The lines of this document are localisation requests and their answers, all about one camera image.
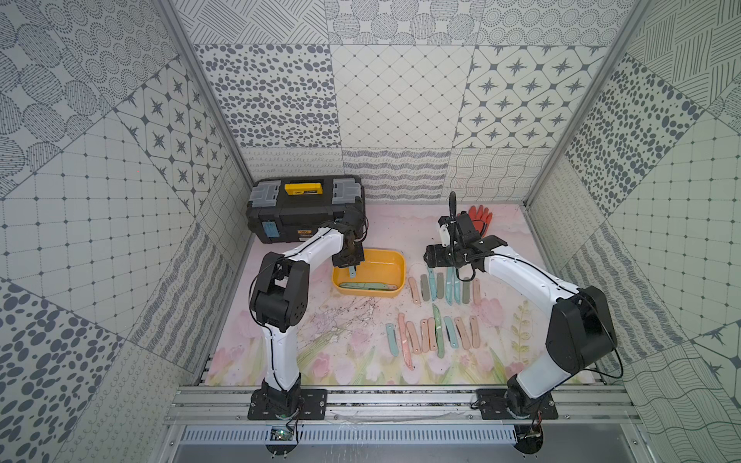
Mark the red work glove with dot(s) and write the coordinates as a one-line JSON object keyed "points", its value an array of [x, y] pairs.
{"points": [[481, 218]]}

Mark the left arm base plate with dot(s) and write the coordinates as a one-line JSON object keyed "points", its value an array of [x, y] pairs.
{"points": [[268, 404]]}

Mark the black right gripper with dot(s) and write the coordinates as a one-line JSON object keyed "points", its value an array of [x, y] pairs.
{"points": [[434, 257]]}

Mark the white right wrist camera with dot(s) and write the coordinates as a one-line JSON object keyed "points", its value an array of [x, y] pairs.
{"points": [[445, 235]]}

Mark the black Deli toolbox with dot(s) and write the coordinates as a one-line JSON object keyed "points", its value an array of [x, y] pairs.
{"points": [[292, 209]]}

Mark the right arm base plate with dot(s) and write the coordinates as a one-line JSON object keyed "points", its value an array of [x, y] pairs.
{"points": [[501, 404]]}

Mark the sage green fruit knife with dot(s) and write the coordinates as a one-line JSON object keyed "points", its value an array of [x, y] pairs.
{"points": [[425, 288]]}

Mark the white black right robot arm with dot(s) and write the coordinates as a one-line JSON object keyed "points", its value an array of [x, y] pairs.
{"points": [[580, 328]]}

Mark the pink folding fruit knife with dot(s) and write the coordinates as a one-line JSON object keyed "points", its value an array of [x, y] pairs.
{"points": [[413, 337]]}

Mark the mint folding knife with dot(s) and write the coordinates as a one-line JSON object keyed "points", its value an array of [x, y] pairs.
{"points": [[392, 339]]}

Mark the yellow plastic storage tray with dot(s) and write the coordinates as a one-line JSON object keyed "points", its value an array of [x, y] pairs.
{"points": [[379, 266]]}

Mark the long coral fruit knife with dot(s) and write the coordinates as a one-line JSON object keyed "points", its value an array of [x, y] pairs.
{"points": [[405, 349]]}

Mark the teal folding fruit knife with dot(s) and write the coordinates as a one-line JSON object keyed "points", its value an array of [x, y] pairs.
{"points": [[451, 331]]}

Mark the teal curved handle knife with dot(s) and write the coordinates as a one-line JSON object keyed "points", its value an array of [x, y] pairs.
{"points": [[449, 285]]}

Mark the green folding fruit knife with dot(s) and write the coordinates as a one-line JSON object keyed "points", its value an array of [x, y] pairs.
{"points": [[438, 332]]}

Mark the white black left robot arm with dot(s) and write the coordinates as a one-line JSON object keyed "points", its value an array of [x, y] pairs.
{"points": [[279, 296]]}

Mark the light green knife handle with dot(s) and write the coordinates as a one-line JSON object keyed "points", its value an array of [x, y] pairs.
{"points": [[368, 286]]}

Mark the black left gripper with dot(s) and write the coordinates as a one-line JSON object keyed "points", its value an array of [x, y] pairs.
{"points": [[350, 258]]}

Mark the peach fruit knife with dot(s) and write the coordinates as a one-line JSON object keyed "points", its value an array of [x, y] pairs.
{"points": [[462, 333], [475, 332]]}

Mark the teal lettered fruit knife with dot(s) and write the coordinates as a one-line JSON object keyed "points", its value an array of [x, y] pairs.
{"points": [[432, 282]]}

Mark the aluminium front rail frame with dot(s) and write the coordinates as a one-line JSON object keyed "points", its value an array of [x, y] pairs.
{"points": [[585, 423]]}

